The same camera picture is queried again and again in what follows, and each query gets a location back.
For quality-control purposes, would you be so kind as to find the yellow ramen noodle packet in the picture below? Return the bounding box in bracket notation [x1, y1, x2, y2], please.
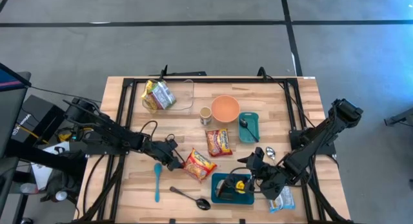
[141, 80, 159, 114]

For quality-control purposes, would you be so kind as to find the black bag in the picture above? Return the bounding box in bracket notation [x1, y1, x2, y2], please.
[40, 167, 81, 205]

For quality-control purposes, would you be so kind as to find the grey floor stand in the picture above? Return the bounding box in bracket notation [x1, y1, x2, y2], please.
[383, 107, 413, 127]

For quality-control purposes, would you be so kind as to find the thick black cable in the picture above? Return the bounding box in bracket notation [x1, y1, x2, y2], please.
[82, 154, 107, 218]

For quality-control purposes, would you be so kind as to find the thin black floor cable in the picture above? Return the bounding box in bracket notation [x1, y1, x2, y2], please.
[30, 85, 103, 104]

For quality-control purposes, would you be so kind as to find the dark metal spoon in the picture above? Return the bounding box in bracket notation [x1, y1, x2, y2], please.
[239, 118, 260, 143]

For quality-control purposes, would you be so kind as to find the blue plastic spoon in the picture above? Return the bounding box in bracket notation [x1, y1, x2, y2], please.
[153, 162, 163, 203]

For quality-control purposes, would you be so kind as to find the yellow cable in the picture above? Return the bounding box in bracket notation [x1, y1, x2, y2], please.
[19, 125, 49, 144]

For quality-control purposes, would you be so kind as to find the black shiny metal spoon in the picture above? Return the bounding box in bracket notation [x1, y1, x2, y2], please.
[169, 186, 212, 212]

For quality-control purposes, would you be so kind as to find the blue white food packet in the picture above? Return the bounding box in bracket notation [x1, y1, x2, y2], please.
[268, 185, 296, 214]

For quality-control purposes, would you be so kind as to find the silver metal spoon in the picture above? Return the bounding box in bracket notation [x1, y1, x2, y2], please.
[265, 146, 277, 163]

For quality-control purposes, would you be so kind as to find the black computer monitor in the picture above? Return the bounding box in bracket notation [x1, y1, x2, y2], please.
[0, 63, 32, 157]

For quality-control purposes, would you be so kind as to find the black equipment case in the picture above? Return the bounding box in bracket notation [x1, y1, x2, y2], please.
[12, 94, 68, 144]

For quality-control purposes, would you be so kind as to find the red ramen noodle packet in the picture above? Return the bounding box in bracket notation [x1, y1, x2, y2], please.
[182, 148, 217, 182]
[205, 128, 234, 158]

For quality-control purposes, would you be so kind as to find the small beige cup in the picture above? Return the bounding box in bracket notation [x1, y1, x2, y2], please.
[199, 107, 213, 127]

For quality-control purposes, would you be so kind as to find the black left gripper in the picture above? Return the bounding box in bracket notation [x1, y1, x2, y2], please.
[141, 137, 186, 172]

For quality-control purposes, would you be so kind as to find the black aluminium rig frame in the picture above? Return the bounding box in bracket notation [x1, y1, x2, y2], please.
[76, 76, 356, 224]

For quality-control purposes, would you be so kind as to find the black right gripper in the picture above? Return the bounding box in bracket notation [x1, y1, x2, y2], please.
[237, 154, 290, 201]

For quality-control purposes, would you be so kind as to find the small teal tray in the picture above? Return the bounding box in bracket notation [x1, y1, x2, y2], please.
[239, 112, 261, 145]

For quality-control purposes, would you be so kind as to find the silver green food packet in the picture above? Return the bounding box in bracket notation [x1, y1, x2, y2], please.
[150, 81, 177, 110]

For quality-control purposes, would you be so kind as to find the clear plastic container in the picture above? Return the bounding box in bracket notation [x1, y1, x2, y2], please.
[142, 78, 195, 112]

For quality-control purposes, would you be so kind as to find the large teal blue bin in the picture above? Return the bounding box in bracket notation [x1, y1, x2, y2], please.
[211, 172, 256, 206]

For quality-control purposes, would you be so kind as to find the white paper sheet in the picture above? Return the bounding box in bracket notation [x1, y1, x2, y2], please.
[31, 141, 70, 190]

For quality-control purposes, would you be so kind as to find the black desk beam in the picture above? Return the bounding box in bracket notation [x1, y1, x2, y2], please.
[5, 139, 88, 181]

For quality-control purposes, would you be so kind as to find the orange bowl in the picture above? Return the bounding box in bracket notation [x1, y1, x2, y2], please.
[210, 94, 241, 123]

